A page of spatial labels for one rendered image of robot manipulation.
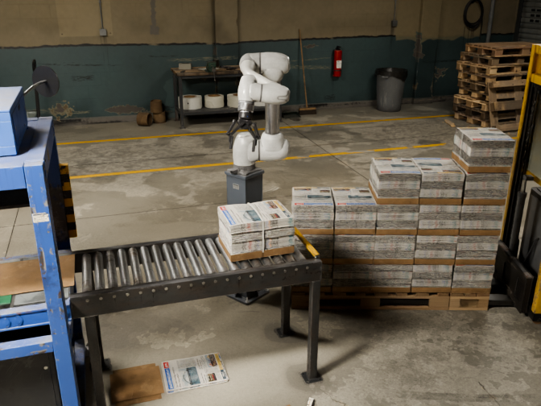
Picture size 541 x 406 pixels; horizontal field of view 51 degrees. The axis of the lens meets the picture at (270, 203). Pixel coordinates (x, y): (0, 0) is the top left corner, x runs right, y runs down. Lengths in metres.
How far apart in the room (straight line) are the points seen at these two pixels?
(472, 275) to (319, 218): 1.20
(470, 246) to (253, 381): 1.79
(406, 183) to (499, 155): 0.63
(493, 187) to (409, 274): 0.84
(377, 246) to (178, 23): 6.84
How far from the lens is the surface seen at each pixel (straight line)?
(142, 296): 3.00
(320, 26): 10.78
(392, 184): 3.91
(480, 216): 4.16
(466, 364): 3.92
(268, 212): 3.22
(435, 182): 3.97
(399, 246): 4.09
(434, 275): 4.26
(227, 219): 3.12
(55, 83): 3.30
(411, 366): 3.80
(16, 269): 3.36
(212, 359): 3.74
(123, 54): 10.02
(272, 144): 3.89
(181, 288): 3.01
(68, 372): 2.97
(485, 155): 4.02
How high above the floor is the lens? 2.25
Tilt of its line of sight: 21 degrees down
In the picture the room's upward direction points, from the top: straight up
